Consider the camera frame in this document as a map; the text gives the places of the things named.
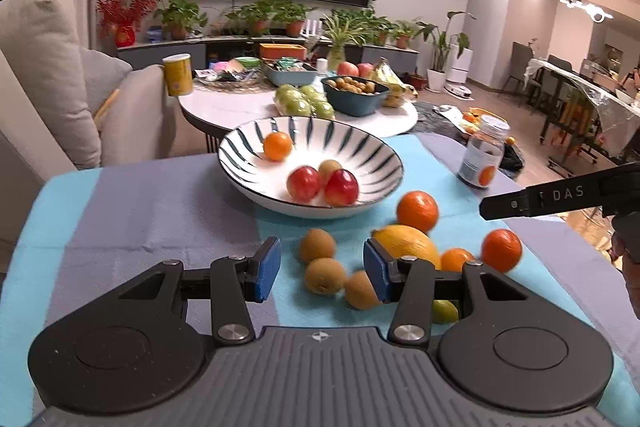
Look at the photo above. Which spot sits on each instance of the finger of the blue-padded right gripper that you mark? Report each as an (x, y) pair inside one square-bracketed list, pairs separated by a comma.
[(409, 283)]

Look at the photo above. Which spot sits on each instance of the red apple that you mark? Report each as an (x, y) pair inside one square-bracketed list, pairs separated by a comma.
[(303, 184)]

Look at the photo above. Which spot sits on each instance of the grey blue snack tray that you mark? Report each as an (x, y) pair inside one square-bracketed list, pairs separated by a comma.
[(288, 70)]

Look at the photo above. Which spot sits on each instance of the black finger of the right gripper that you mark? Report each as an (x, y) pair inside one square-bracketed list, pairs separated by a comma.
[(615, 190)]

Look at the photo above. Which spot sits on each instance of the orange box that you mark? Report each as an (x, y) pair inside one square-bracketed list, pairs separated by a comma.
[(270, 51)]

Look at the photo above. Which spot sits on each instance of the dining table with cover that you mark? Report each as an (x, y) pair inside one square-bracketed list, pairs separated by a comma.
[(589, 117)]

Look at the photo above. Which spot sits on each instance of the white round coffee table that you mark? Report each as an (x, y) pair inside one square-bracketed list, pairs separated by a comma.
[(215, 113)]

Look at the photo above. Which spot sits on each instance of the blue grey striped tablecloth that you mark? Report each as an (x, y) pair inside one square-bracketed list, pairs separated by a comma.
[(315, 362)]

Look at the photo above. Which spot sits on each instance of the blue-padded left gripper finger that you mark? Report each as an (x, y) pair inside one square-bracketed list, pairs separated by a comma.
[(235, 281)]

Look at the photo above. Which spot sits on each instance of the tall potted plant white pot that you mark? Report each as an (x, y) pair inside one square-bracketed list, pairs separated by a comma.
[(442, 41)]

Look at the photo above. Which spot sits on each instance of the kiwi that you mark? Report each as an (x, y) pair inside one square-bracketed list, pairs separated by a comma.
[(359, 292), (325, 276), (316, 244)]

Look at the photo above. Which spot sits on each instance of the green jujube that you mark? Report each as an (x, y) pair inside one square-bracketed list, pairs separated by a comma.
[(444, 312)]

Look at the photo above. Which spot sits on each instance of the banana bunch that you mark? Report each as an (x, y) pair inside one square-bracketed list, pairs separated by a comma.
[(398, 91)]

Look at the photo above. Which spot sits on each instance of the reddish brown plum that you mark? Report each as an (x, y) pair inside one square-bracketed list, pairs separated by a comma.
[(342, 189)]

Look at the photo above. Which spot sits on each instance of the large yellow mango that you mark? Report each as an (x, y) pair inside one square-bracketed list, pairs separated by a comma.
[(401, 240)]

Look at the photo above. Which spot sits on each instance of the small orange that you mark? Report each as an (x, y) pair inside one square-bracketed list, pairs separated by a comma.
[(454, 259)]

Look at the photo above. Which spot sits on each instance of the clear jar orange label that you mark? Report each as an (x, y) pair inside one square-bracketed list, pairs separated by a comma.
[(484, 152)]

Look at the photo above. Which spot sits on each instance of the grey tv cabinet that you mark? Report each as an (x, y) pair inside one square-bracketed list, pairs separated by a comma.
[(209, 50)]

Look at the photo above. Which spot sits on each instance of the yellow basket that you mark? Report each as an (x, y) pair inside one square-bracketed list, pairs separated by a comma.
[(471, 119)]

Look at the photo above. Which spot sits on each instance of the yellow canister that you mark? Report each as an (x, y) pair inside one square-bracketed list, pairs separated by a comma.
[(178, 74)]

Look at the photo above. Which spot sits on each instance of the red flower vase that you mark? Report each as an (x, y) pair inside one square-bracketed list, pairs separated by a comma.
[(122, 19)]

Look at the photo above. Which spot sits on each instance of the dark blue fruit bowl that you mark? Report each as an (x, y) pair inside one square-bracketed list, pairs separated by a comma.
[(357, 99)]

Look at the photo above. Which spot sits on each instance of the small brown yellow fruit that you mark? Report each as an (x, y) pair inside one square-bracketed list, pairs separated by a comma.
[(327, 168)]

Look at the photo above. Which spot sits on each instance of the beige sofa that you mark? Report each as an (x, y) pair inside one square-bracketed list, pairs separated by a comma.
[(66, 108)]

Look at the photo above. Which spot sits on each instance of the striped white ceramic bowl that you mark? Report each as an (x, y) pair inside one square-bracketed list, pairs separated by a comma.
[(376, 166)]

